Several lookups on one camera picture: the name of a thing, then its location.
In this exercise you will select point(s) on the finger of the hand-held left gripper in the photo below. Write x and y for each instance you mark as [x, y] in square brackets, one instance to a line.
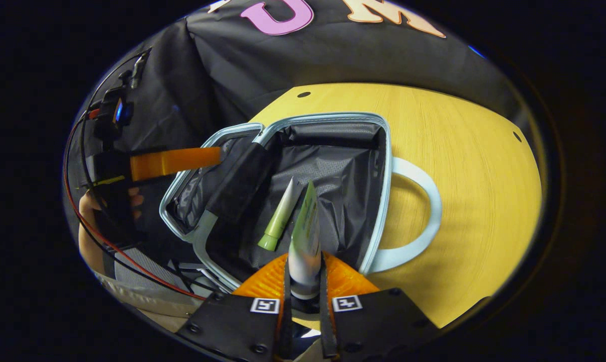
[175, 162]

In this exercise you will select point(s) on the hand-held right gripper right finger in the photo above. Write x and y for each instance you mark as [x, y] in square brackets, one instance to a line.
[326, 327]

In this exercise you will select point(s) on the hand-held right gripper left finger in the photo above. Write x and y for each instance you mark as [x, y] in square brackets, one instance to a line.
[287, 327]

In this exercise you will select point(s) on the white and green tube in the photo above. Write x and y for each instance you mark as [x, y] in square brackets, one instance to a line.
[305, 251]

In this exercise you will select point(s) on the black backdrop cloth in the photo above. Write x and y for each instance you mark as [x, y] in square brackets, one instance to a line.
[333, 55]

